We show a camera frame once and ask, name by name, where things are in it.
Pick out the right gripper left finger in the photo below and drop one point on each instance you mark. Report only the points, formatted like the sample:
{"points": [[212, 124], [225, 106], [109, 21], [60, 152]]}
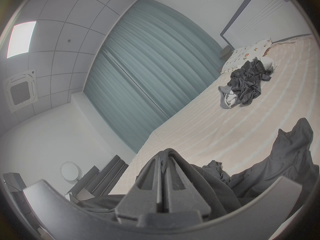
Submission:
{"points": [[145, 196]]}

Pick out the pile of clothes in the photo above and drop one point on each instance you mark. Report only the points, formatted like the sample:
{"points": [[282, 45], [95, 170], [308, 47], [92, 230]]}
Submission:
{"points": [[245, 84]]}

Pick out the blue-green curtain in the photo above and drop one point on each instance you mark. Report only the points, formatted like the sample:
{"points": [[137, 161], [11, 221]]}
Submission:
{"points": [[162, 54], [120, 104]]}

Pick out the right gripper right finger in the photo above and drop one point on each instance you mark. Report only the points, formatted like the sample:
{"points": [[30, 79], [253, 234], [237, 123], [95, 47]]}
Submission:
{"points": [[182, 196]]}

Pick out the white printed pillow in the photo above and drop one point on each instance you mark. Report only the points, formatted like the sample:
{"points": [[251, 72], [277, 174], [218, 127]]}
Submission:
{"points": [[242, 56]]}

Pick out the bed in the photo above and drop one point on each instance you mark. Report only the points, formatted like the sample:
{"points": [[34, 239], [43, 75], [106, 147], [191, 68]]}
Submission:
{"points": [[225, 134]]}

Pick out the square ceiling light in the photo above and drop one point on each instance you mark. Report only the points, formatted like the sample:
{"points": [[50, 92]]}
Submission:
{"points": [[21, 39]]}

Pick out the black polo shirt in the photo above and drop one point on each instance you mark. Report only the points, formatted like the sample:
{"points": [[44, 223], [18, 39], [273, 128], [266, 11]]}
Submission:
{"points": [[287, 159]]}

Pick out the grey bedside table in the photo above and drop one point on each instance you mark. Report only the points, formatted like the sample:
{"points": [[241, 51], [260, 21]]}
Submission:
{"points": [[225, 52]]}

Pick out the ceiling air vent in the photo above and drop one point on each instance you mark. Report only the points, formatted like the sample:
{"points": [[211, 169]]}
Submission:
{"points": [[21, 91]]}

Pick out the round white mirror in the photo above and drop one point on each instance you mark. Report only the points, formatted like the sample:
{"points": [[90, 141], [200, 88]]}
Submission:
{"points": [[70, 171]]}

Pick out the black chest of drawers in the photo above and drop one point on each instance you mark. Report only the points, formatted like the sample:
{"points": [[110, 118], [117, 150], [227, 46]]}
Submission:
{"points": [[107, 176]]}

